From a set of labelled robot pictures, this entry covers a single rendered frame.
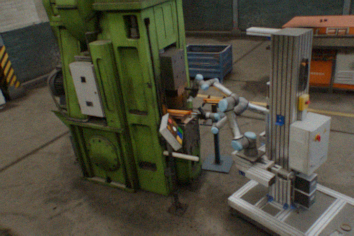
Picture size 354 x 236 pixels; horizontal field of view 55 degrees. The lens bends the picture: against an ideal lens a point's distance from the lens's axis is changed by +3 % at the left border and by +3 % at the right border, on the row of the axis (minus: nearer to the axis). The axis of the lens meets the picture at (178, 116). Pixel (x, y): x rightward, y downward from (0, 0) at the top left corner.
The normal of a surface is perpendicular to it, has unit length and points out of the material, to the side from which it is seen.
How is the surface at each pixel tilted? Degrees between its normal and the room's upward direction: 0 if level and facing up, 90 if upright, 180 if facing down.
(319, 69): 90
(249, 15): 90
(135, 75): 89
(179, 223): 0
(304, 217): 0
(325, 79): 90
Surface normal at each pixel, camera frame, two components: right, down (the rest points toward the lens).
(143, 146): -0.47, 0.43
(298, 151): -0.73, 0.36
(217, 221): -0.11, -0.89
